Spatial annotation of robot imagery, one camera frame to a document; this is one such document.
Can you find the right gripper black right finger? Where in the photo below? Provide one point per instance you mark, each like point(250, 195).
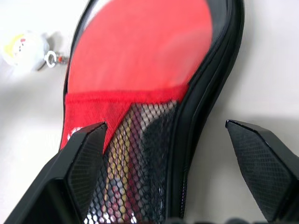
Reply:
point(268, 168)

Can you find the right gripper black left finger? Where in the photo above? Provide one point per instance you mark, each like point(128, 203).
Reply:
point(58, 177)

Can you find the black mesh paddle case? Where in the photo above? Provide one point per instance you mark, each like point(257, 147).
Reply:
point(205, 98)

